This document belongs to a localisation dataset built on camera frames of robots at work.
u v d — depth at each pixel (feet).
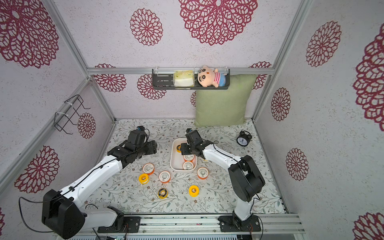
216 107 3.26
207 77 2.76
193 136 2.30
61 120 2.39
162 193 2.74
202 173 2.98
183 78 2.95
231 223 2.25
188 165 3.06
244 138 3.28
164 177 2.91
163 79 3.28
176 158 3.21
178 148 3.29
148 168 3.02
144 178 2.92
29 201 1.22
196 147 2.28
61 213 1.29
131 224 2.41
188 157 3.14
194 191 2.76
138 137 2.01
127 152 1.85
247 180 1.60
